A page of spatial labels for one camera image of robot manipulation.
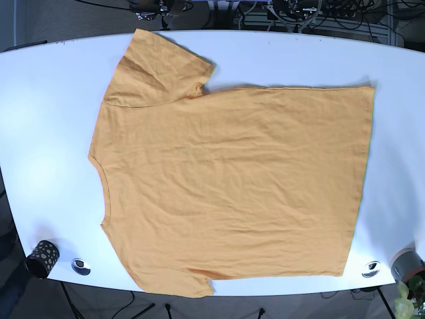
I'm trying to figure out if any left silver table grommet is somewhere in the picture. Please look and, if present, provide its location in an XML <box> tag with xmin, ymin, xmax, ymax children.
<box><xmin>71</xmin><ymin>259</ymin><xmax>91</xmax><ymax>276</ymax></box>

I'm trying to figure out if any green potted plant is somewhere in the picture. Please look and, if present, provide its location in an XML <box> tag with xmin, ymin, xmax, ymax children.
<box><xmin>394</xmin><ymin>275</ymin><xmax>425</xmax><ymax>319</ymax></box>

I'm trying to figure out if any silver table grommet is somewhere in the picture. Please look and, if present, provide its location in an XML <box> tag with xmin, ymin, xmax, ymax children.
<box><xmin>71</xmin><ymin>259</ymin><xmax>91</xmax><ymax>276</ymax></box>
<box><xmin>361</xmin><ymin>261</ymin><xmax>381</xmax><ymax>278</ymax></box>

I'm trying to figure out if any orange yellow T-shirt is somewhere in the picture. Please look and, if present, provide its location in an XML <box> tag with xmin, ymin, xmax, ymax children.
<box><xmin>88</xmin><ymin>30</ymin><xmax>375</xmax><ymax>298</ymax></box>

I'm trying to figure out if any right silver table grommet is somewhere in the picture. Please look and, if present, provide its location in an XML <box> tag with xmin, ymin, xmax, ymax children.
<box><xmin>361</xmin><ymin>261</ymin><xmax>381</xmax><ymax>278</ymax></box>

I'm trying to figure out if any grey plant pot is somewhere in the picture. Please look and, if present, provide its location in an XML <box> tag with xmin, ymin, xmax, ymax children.
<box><xmin>390</xmin><ymin>248</ymin><xmax>424</xmax><ymax>284</ymax></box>

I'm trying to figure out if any black gold spotted cup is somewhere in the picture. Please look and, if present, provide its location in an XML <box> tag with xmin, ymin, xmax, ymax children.
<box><xmin>25</xmin><ymin>240</ymin><xmax>60</xmax><ymax>279</ymax></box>

